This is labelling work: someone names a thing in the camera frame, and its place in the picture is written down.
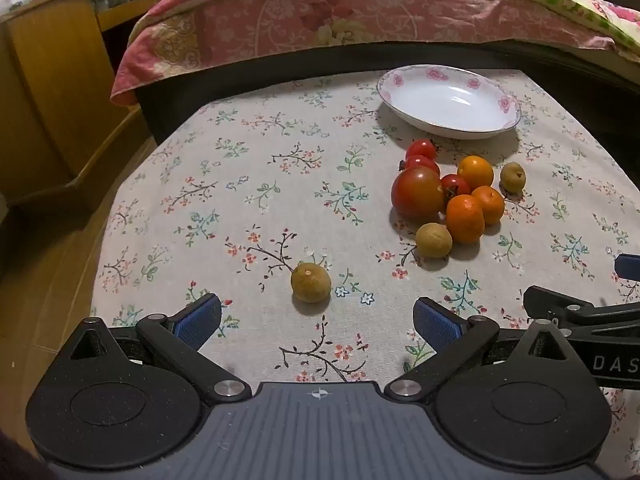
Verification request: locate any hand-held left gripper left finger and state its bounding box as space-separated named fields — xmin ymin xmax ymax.
xmin=69 ymin=292 xmax=252 ymax=405

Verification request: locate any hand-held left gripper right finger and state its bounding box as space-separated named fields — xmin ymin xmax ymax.
xmin=384 ymin=296 xmax=577 ymax=404

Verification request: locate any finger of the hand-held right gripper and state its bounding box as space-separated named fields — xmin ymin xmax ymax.
xmin=614 ymin=253 xmax=640 ymax=282
xmin=522 ymin=285 xmax=640 ymax=336

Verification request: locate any tan longan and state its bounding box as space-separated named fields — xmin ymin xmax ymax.
xmin=500 ymin=161 xmax=527 ymax=194
xmin=291 ymin=262 xmax=332 ymax=304
xmin=415 ymin=223 xmax=454 ymax=259

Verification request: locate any large oval orange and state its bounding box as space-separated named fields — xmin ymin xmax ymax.
xmin=445 ymin=194 xmax=486 ymax=244

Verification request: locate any small orange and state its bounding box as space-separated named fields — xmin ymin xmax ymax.
xmin=457 ymin=155 xmax=495 ymax=191
xmin=471 ymin=185 xmax=506 ymax=225

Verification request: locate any large red tomato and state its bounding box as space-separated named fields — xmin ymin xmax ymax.
xmin=390 ymin=166 xmax=446 ymax=222

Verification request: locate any red cherry tomato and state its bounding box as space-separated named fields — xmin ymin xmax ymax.
xmin=440 ymin=174 xmax=472 ymax=206
xmin=405 ymin=138 xmax=437 ymax=160
xmin=398 ymin=155 xmax=442 ymax=178

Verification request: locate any white plate with pink flowers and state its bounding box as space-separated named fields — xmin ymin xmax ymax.
xmin=376 ymin=64 xmax=522 ymax=141

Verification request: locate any floral beige tablecloth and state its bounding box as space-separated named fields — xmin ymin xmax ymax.
xmin=89 ymin=67 xmax=640 ymax=480

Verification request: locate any pink and green quilt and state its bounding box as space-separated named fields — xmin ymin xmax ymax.
xmin=115 ymin=0 xmax=640 ymax=61

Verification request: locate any light wooden cabinet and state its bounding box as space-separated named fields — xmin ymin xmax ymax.
xmin=0 ymin=0 xmax=177 ymax=216

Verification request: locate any pink floral bed sheet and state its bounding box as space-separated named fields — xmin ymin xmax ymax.
xmin=110 ymin=0 xmax=631 ymax=107

